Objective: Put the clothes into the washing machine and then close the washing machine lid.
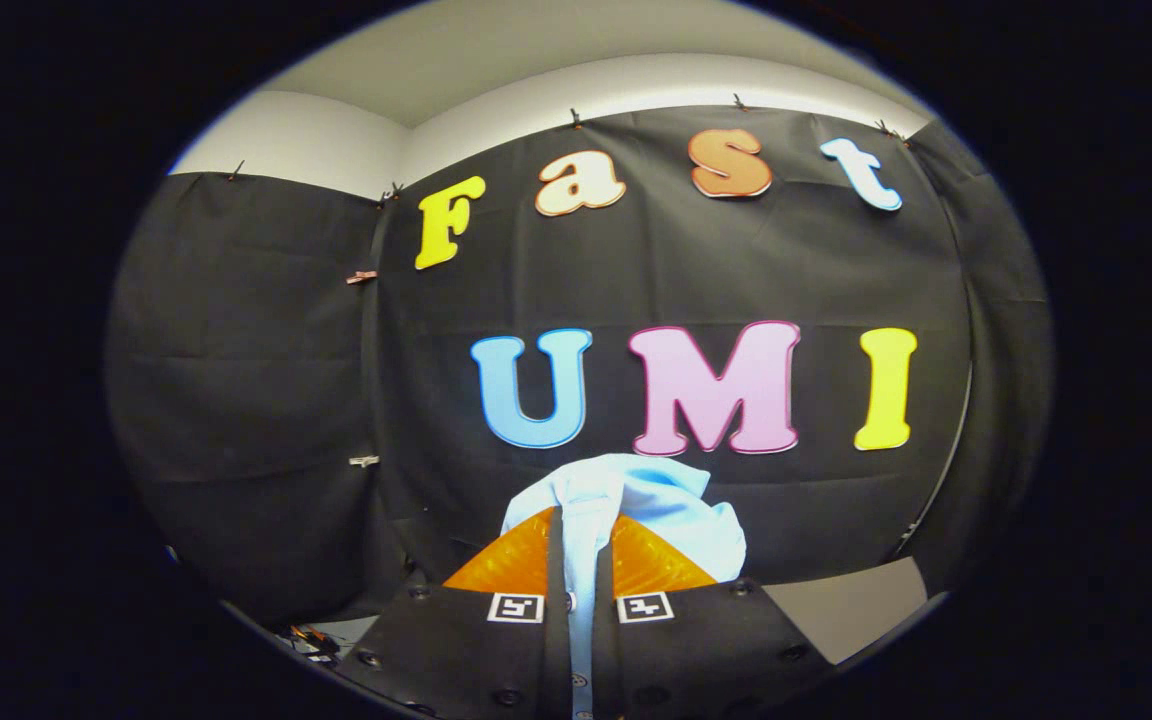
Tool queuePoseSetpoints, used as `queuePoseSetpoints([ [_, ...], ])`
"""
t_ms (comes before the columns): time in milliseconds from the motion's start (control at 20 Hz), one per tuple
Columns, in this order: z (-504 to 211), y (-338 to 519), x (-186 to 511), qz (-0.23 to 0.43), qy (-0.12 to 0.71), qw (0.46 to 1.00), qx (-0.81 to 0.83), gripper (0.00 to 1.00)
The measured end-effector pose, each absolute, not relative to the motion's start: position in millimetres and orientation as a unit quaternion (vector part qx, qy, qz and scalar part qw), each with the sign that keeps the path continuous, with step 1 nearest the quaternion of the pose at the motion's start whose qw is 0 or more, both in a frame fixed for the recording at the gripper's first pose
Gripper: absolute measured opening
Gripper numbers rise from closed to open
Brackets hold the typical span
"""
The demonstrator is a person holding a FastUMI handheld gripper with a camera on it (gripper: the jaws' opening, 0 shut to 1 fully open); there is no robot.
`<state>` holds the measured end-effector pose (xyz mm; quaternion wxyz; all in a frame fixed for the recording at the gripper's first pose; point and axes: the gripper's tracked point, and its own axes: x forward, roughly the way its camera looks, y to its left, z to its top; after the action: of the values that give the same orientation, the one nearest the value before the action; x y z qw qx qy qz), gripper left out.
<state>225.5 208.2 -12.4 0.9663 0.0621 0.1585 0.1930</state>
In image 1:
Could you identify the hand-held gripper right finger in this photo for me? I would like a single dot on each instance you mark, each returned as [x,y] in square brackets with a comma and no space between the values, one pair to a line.
[696,650]

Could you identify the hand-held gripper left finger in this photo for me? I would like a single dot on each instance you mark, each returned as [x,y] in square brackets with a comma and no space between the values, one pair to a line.
[476,660]

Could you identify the light blue polo shirt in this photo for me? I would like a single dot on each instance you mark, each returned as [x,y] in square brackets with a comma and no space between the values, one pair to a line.
[661,505]

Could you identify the white clip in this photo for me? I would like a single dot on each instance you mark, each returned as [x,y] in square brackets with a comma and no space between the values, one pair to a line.
[364,461]

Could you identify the black backdrop cloth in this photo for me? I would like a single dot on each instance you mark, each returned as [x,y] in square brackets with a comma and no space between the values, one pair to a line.
[266,350]

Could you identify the pink clip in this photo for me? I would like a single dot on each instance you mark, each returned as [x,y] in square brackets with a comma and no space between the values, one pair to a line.
[361,277]

